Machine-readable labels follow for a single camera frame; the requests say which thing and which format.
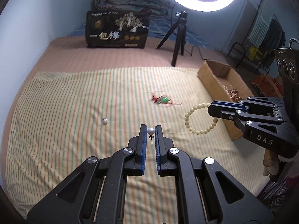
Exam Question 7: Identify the cream bead bracelet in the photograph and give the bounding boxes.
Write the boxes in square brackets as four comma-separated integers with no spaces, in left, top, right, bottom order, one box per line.
[184,103,218,135]

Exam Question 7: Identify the green jade pendant red cord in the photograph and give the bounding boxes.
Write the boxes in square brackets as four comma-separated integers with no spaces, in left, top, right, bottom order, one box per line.
[150,92,183,106]

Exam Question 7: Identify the brown wooden bead necklace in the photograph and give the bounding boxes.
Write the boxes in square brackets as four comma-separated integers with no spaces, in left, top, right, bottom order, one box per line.
[227,88,242,102]

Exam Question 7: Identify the folded floral quilt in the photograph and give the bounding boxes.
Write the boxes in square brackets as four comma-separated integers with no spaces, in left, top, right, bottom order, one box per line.
[94,0,175,17]

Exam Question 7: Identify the blue patterned bedsheet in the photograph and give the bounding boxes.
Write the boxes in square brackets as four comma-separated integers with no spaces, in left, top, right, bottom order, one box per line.
[69,16,211,48]

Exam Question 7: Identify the tan bed sheet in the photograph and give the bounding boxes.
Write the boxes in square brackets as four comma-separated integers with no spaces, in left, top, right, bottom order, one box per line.
[0,36,230,131]

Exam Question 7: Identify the gloved right hand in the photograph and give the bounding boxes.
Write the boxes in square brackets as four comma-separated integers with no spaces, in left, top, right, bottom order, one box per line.
[263,149,298,188]

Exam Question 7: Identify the orange wooden furniture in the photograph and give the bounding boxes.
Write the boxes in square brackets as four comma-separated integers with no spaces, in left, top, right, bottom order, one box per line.
[250,74,283,98]

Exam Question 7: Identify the black snack bag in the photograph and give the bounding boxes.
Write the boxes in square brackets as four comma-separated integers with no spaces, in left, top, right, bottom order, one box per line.
[85,11,150,49]

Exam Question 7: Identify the black metal shoe rack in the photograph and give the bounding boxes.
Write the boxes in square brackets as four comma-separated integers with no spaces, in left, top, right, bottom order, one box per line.
[226,42,270,74]

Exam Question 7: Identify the cardboard box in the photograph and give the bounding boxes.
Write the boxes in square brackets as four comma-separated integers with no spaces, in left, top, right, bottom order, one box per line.
[197,60,254,141]

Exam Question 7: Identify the black tripod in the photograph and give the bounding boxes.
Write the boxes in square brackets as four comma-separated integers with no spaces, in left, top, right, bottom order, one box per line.
[156,10,188,67]

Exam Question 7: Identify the yellow box on rack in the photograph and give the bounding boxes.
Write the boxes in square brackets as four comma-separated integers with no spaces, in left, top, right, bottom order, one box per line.
[248,46,261,61]

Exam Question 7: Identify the black power cable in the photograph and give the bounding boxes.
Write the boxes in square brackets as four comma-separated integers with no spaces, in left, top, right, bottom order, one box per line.
[184,45,211,61]

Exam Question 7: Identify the clothes rack with clothes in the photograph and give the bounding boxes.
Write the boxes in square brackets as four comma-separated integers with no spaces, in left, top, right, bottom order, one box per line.
[242,0,285,56]

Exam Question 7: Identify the striped yellow cloth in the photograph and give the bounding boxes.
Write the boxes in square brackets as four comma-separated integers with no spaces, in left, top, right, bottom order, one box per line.
[4,67,269,217]

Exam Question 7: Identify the white pearl with pin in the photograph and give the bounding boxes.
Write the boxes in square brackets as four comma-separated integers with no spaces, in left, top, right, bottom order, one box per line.
[147,127,155,144]

